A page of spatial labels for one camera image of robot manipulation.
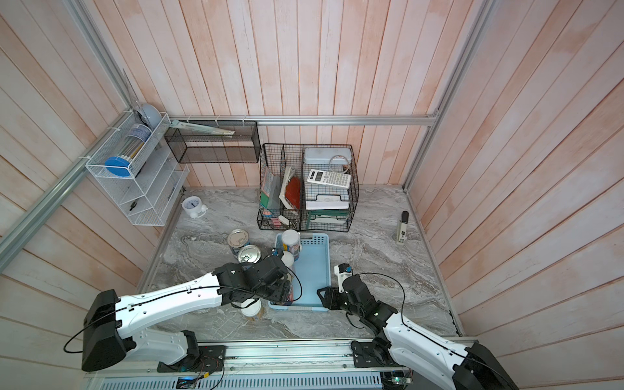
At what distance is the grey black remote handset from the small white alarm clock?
89 centimetres

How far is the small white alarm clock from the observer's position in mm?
1117

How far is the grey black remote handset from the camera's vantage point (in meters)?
1.00

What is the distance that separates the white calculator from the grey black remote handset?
0.31 m

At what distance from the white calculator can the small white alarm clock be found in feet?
1.79

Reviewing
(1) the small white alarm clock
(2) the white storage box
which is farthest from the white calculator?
(1) the small white alarm clock

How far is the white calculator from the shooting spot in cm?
94
